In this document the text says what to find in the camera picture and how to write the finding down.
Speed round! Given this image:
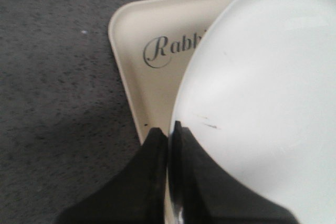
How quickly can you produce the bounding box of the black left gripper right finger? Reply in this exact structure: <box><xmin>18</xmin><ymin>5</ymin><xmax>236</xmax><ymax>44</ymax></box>
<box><xmin>172</xmin><ymin>121</ymin><xmax>297</xmax><ymax>223</ymax></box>

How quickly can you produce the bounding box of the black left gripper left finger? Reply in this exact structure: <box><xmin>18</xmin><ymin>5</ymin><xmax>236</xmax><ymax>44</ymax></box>
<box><xmin>57</xmin><ymin>127</ymin><xmax>168</xmax><ymax>223</ymax></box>

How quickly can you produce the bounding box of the white round plate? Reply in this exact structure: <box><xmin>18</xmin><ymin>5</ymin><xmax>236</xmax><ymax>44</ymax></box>
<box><xmin>172</xmin><ymin>0</ymin><xmax>335</xmax><ymax>223</ymax></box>

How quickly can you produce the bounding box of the cream rabbit serving tray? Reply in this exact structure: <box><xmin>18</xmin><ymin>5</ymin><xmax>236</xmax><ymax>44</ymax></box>
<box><xmin>108</xmin><ymin>0</ymin><xmax>232</xmax><ymax>142</ymax></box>

